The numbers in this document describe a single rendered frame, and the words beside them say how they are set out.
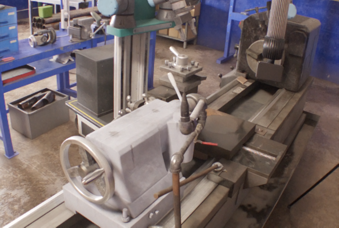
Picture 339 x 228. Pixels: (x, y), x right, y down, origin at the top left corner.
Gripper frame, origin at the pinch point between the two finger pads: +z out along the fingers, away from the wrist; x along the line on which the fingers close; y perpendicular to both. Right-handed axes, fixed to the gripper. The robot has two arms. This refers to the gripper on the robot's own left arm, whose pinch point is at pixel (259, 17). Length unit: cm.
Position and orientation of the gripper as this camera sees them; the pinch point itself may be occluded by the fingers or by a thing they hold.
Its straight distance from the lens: 226.7
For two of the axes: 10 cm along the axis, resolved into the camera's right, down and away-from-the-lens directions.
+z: -3.4, -1.2, 9.3
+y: 2.2, 9.5, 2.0
